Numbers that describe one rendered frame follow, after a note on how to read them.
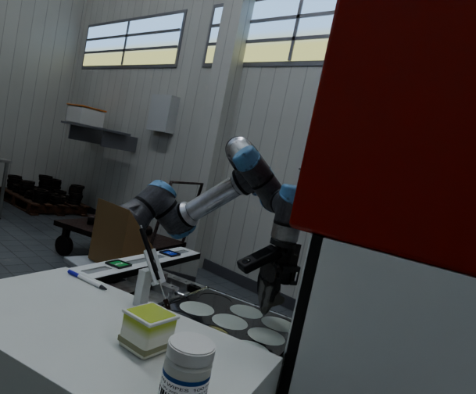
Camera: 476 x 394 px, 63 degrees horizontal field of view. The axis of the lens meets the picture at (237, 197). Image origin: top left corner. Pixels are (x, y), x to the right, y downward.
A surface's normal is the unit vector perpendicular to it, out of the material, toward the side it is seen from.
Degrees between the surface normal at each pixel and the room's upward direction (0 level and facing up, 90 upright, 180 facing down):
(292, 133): 90
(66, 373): 0
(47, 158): 90
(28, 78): 90
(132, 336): 90
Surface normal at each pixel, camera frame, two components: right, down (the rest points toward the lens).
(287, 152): -0.65, -0.07
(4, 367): -0.43, -0.01
